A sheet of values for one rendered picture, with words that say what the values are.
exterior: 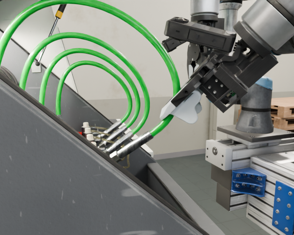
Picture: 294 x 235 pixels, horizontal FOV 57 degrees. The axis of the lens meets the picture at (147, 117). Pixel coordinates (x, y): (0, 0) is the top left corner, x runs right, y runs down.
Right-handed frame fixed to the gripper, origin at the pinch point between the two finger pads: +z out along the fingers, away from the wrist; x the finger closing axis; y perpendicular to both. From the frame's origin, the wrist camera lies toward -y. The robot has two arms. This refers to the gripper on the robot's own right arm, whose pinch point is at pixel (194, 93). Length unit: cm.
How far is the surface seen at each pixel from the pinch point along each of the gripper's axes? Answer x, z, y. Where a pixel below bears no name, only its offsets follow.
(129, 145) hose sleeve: -18.5, 8.1, -22.4
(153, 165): 20.9, 28.1, -5.2
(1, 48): -8.8, -10.4, -45.3
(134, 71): 0.5, -5.9, -16.8
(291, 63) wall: 308, -14, 327
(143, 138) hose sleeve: -19.6, 6.6, -20.0
